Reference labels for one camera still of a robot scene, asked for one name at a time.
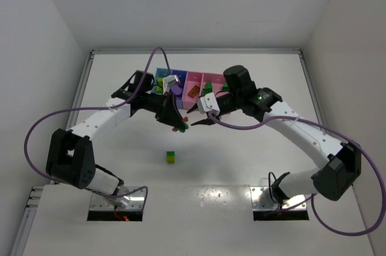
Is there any purple lego plate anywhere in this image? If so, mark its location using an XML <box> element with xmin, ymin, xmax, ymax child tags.
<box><xmin>169</xmin><ymin>85</ymin><xmax>182</xmax><ymax>95</ymax></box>

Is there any dark green square lego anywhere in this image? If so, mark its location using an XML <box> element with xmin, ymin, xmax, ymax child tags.
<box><xmin>201</xmin><ymin>83</ymin><xmax>213</xmax><ymax>96</ymax></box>

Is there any orange brown lego plate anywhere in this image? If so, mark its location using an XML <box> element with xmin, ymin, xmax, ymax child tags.
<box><xmin>188</xmin><ymin>85</ymin><xmax>200</xmax><ymax>98</ymax></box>

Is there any green lime lego pair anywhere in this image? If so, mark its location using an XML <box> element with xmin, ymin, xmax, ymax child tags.
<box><xmin>166</xmin><ymin>151</ymin><xmax>176</xmax><ymax>164</ymax></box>

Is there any lego stack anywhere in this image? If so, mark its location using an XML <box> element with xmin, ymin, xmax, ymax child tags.
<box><xmin>172</xmin><ymin>116</ymin><xmax>189</xmax><ymax>133</ymax></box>

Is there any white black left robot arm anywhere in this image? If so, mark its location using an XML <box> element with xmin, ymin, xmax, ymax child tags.
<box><xmin>46</xmin><ymin>70</ymin><xmax>188</xmax><ymax>198</ymax></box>

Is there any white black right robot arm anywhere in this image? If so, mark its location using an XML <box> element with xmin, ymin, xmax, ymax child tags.
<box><xmin>189</xmin><ymin>65</ymin><xmax>361</xmax><ymax>205</ymax></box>

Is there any large pink bin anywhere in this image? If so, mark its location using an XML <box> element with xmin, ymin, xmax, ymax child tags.
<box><xmin>200</xmin><ymin>73</ymin><xmax>227</xmax><ymax>96</ymax></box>

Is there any light blue bin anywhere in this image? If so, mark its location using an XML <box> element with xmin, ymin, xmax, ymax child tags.
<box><xmin>151</xmin><ymin>68</ymin><xmax>169</xmax><ymax>95</ymax></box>

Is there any dark blue bin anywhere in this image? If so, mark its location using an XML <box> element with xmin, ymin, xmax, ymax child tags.
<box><xmin>171</xmin><ymin>69</ymin><xmax>187</xmax><ymax>109</ymax></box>

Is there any small pink bin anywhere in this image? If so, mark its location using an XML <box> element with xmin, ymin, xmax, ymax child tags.
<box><xmin>182</xmin><ymin>71</ymin><xmax>203</xmax><ymax>110</ymax></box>

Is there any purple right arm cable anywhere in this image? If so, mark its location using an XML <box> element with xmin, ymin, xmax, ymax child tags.
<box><xmin>207</xmin><ymin>110</ymin><xmax>383</xmax><ymax>236</ymax></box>

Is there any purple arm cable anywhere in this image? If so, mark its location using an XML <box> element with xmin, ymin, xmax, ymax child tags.
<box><xmin>24</xmin><ymin>46</ymin><xmax>171</xmax><ymax>205</ymax></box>
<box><xmin>207</xmin><ymin>110</ymin><xmax>383</xmax><ymax>236</ymax></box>

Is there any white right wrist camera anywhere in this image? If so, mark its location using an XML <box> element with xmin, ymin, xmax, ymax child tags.
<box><xmin>197</xmin><ymin>92</ymin><xmax>220</xmax><ymax>115</ymax></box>

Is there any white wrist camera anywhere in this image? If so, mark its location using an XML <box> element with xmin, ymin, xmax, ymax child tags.
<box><xmin>197</xmin><ymin>92</ymin><xmax>220</xmax><ymax>115</ymax></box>
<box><xmin>163</xmin><ymin>75</ymin><xmax>180</xmax><ymax>93</ymax></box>

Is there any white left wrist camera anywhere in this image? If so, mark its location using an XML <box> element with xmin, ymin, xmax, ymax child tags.
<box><xmin>163</xmin><ymin>75</ymin><xmax>180</xmax><ymax>93</ymax></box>

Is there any aluminium frame rail right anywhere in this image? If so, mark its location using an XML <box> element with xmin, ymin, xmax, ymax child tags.
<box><xmin>297</xmin><ymin>48</ymin><xmax>344</xmax><ymax>184</ymax></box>

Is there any aluminium frame rail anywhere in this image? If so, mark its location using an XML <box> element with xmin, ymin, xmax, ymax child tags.
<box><xmin>297</xmin><ymin>48</ymin><xmax>344</xmax><ymax>184</ymax></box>
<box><xmin>11</xmin><ymin>50</ymin><xmax>95</xmax><ymax>256</ymax></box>

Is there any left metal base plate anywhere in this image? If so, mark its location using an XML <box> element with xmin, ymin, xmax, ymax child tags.
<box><xmin>89</xmin><ymin>186</ymin><xmax>147</xmax><ymax>212</ymax></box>

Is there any metal base plate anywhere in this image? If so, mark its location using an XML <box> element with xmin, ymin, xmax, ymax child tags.
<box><xmin>250</xmin><ymin>186</ymin><xmax>307</xmax><ymax>212</ymax></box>
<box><xmin>89</xmin><ymin>186</ymin><xmax>147</xmax><ymax>212</ymax></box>

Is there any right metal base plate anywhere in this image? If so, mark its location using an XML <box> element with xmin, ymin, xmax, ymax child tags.
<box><xmin>250</xmin><ymin>186</ymin><xmax>307</xmax><ymax>212</ymax></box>

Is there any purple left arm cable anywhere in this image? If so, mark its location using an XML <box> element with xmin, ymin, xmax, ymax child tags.
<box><xmin>24</xmin><ymin>46</ymin><xmax>171</xmax><ymax>205</ymax></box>

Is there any aluminium frame rail left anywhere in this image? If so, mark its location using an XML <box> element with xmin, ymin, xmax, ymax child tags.
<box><xmin>11</xmin><ymin>50</ymin><xmax>95</xmax><ymax>256</ymax></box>

